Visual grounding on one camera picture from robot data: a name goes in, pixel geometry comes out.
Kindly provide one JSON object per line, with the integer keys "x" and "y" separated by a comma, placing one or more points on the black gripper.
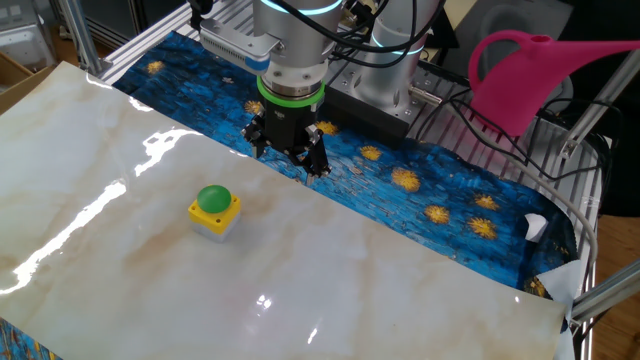
{"x": 290, "y": 125}

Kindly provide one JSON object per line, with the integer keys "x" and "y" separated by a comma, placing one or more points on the green button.
{"x": 215, "y": 210}

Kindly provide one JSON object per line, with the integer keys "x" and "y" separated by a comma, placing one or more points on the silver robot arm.
{"x": 292, "y": 45}

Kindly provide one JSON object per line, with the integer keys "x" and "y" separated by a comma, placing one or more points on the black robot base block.
{"x": 365, "y": 120}

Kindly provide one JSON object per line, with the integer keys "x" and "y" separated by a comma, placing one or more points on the glossy marble pattern sheet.
{"x": 250, "y": 280}

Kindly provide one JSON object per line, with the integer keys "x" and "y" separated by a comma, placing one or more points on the blue starry painted cloth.
{"x": 425, "y": 185}

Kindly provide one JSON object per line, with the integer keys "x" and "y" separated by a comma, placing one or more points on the pink plastic watering can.
{"x": 520, "y": 80}

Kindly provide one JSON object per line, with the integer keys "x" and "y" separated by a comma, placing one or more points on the brown cardboard box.
{"x": 20, "y": 82}

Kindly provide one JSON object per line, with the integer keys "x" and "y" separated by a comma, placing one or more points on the grey metal case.
{"x": 22, "y": 35}

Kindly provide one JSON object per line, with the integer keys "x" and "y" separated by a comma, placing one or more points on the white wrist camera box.
{"x": 235, "y": 45}

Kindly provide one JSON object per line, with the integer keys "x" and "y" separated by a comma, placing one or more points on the aluminium frame post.
{"x": 607, "y": 292}
{"x": 80, "y": 35}
{"x": 595, "y": 110}

